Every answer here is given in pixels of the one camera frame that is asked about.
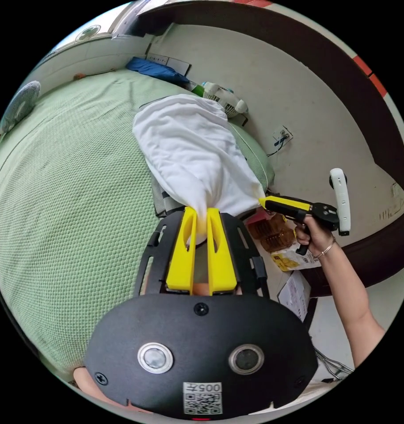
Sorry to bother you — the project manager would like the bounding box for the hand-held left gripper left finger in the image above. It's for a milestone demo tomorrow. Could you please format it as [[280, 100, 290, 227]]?
[[166, 207, 198, 295]]

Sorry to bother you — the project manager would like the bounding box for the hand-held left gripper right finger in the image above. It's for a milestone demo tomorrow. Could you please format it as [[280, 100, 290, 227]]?
[[206, 208, 238, 295]]

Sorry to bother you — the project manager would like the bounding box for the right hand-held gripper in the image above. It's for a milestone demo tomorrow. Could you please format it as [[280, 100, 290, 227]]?
[[259, 196, 340, 256]]

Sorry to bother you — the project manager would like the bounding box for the white short sleeve shirt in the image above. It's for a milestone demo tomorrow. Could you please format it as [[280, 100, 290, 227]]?
[[132, 94, 266, 246]]

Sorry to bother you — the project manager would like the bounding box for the person's right forearm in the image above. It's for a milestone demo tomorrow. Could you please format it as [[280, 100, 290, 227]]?
[[313, 241, 396, 370]]

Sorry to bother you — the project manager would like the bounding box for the person's right hand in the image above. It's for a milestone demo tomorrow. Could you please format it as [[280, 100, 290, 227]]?
[[294, 214, 337, 260]]

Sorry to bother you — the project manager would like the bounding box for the person's left hand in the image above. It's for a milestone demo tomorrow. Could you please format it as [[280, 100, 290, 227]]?
[[72, 365, 100, 395]]

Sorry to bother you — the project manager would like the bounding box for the yellow snack carton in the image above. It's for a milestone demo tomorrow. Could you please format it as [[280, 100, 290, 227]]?
[[248, 212, 322, 273]]

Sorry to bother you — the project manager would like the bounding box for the green pillow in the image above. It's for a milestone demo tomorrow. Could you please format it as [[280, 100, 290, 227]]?
[[228, 121, 275, 193]]

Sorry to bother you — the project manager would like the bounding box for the grey striped pillow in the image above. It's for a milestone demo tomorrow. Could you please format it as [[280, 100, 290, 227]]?
[[151, 180, 189, 218]]

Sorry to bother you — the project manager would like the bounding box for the white paper carton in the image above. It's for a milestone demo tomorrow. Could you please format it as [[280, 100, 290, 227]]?
[[277, 271, 313, 322]]

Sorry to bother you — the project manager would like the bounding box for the small white fan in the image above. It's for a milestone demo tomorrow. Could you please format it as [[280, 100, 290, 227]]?
[[202, 81, 249, 119]]

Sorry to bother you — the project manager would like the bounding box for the bed with green woven mat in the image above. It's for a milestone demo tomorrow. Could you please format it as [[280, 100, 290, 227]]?
[[0, 68, 275, 382]]

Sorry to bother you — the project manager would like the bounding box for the blue pillow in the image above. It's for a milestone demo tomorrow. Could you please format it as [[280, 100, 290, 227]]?
[[126, 57, 190, 84]]

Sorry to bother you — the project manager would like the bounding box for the wall socket with cable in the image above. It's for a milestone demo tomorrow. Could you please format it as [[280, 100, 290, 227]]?
[[267, 125, 294, 157]]

